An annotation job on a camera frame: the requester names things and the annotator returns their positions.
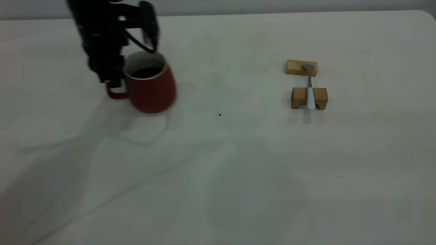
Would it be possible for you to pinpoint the red ceramic mug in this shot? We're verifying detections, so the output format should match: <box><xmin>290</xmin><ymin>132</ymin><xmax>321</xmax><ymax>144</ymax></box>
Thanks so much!
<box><xmin>106</xmin><ymin>51</ymin><xmax>177</xmax><ymax>114</ymax></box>

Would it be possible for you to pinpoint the arched wooden block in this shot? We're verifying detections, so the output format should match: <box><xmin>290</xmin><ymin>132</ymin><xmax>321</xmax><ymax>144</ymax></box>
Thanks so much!
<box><xmin>291</xmin><ymin>87</ymin><xmax>328</xmax><ymax>110</ymax></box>

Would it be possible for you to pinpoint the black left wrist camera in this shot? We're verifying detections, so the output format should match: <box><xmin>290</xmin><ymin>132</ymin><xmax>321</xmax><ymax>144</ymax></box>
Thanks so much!
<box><xmin>138</xmin><ymin>1</ymin><xmax>160</xmax><ymax>52</ymax></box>

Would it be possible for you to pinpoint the spoon with pale blue handle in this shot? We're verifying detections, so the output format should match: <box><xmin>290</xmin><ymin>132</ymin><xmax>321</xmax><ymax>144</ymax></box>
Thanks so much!
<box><xmin>301</xmin><ymin>63</ymin><xmax>316</xmax><ymax>111</ymax></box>

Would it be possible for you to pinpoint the dark coffee liquid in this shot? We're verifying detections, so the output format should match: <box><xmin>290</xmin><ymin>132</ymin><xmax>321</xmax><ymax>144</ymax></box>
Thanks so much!
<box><xmin>130</xmin><ymin>67</ymin><xmax>163</xmax><ymax>79</ymax></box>

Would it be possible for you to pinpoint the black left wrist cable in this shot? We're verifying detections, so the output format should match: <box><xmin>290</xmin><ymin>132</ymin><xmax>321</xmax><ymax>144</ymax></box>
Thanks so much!
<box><xmin>123</xmin><ymin>29</ymin><xmax>158</xmax><ymax>54</ymax></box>

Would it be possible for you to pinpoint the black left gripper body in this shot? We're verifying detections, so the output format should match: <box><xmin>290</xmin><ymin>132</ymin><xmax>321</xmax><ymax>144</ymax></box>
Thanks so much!
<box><xmin>80</xmin><ymin>15</ymin><xmax>129</xmax><ymax>72</ymax></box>

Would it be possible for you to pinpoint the flat rectangular wooden block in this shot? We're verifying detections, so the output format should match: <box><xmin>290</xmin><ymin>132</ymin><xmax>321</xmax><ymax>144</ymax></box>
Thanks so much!
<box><xmin>285</xmin><ymin>60</ymin><xmax>318</xmax><ymax>77</ymax></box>

